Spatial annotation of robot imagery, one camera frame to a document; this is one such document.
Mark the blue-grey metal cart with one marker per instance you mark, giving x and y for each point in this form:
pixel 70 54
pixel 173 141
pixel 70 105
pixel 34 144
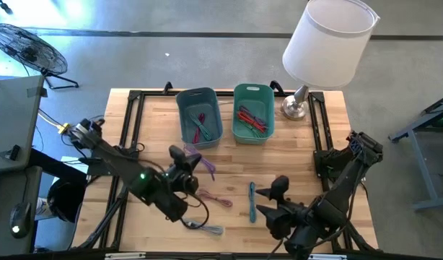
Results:
pixel 423 151

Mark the person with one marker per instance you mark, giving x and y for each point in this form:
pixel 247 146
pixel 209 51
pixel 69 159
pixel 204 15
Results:
pixel 66 200

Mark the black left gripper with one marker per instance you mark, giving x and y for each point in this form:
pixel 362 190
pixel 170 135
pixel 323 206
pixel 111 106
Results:
pixel 182 180

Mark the teal green plastic bin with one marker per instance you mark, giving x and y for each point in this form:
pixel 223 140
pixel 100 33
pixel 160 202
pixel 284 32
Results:
pixel 254 96

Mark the white shade table lamp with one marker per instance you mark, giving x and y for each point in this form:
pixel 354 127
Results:
pixel 326 47

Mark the grey tape strip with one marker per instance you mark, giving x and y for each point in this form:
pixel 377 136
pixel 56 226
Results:
pixel 37 92

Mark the blue-grey plastic bin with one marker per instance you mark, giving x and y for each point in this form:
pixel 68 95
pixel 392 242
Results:
pixel 187 106

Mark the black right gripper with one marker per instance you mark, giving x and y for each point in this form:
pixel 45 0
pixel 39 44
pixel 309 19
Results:
pixel 301 216

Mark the yellow power plug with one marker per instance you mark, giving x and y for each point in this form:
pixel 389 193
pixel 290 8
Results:
pixel 64 128

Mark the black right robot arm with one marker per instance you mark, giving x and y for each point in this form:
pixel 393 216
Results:
pixel 342 191

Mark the black computer mouse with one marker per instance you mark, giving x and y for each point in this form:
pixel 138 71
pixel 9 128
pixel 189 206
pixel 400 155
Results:
pixel 20 218

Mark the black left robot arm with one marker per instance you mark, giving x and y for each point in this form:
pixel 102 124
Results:
pixel 113 160

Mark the dark grey desk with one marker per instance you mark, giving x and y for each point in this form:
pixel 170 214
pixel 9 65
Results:
pixel 1 195

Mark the white label strip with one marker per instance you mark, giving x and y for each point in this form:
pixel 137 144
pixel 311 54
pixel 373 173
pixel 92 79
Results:
pixel 124 256
pixel 328 257

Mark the black table clamp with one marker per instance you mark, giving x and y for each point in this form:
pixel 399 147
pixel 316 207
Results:
pixel 277 87
pixel 167 87

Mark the black desk clamp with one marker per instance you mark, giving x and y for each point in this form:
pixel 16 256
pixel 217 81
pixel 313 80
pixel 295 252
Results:
pixel 11 153

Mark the light grey desk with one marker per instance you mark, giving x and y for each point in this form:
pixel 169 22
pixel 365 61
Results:
pixel 12 119

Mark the black metal table frame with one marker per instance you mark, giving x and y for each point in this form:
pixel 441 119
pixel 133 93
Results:
pixel 153 93

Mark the black floor fan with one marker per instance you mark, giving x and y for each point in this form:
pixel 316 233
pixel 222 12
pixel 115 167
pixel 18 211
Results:
pixel 26 50

